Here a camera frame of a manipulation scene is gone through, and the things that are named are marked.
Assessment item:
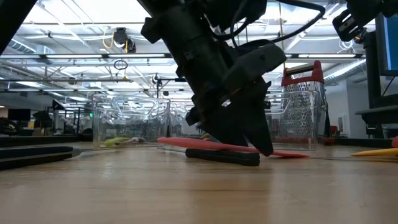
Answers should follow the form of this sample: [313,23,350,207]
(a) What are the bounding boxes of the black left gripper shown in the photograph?
[185,43,287,157]

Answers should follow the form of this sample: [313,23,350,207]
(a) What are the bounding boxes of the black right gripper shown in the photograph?
[332,8,364,43]

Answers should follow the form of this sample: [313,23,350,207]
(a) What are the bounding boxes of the black handle kitchen knife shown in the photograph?
[156,145,261,167]

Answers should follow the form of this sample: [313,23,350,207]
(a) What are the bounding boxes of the pink silicone spatula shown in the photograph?
[157,137,312,159]

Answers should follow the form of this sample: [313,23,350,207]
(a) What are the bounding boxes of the light green silicone spoon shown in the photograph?
[104,137,131,148]

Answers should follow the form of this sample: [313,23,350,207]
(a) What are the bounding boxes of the black riveted handle knife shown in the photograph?
[0,145,124,172]

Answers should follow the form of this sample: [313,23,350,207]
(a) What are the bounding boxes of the clear plastic bin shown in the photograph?
[264,90,319,152]
[91,93,171,148]
[169,101,212,147]

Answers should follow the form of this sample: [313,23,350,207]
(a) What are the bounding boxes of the black monitor blue screen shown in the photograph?
[374,14,398,78]

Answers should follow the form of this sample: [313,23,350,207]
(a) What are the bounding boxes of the red metal box grater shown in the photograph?
[280,60,330,146]

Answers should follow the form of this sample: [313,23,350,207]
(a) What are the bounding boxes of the black equipment cart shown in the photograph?
[354,30,398,139]

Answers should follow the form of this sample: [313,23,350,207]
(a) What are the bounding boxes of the yellow silicone spatula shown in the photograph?
[350,147,398,157]

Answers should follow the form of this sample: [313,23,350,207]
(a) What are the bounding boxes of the long ceiling light strip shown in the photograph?
[0,53,358,60]

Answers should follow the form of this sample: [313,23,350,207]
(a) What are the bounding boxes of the background robot station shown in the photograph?
[30,99,94,136]

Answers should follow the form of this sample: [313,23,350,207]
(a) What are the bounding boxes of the black background monitor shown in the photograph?
[7,108,32,122]

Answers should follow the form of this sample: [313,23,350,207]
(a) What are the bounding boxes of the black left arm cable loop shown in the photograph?
[214,0,326,44]

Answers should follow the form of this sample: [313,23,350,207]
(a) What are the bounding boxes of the black ceiling cable reel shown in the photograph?
[353,27,368,45]
[112,27,137,54]

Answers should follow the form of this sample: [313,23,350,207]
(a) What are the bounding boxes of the silver spiral duct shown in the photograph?
[0,30,56,56]
[323,58,368,87]

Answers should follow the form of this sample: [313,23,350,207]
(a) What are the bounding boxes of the yellow hanging cable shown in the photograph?
[277,0,287,72]

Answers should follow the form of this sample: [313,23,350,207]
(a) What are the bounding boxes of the black background gantry frame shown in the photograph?
[156,77,193,101]

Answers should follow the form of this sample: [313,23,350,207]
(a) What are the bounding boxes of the black metal table frame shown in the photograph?
[0,134,398,149]

